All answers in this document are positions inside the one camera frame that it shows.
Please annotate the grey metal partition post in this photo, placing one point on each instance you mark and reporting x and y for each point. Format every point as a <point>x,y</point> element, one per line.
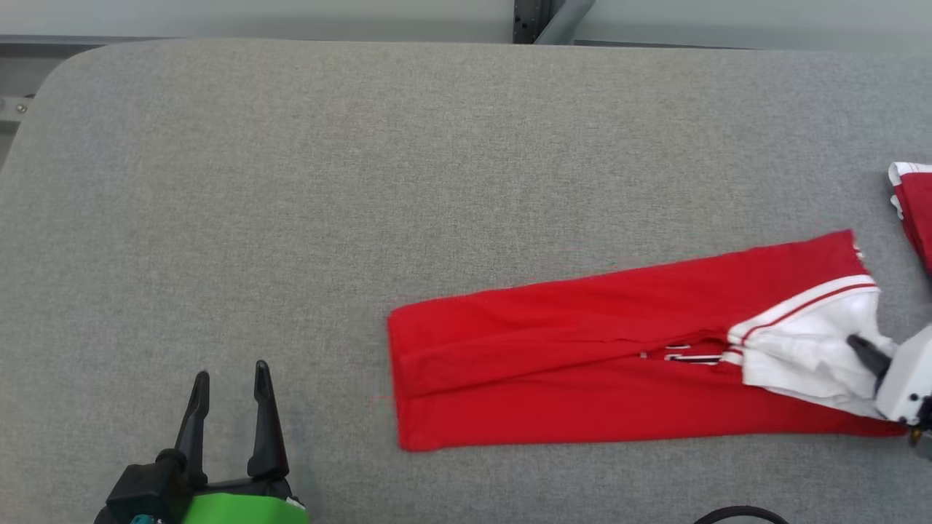
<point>568,18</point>

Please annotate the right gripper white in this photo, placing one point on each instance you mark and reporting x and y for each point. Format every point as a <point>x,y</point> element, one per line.
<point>910,378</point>

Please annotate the left gripper black green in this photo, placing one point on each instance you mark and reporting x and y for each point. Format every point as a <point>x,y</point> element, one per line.
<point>218,509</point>

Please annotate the red trousers with white stripes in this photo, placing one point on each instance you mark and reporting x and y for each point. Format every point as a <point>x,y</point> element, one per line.
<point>546,364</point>

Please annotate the folded red and white garment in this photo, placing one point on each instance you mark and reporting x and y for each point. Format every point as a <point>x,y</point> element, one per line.
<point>919,211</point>

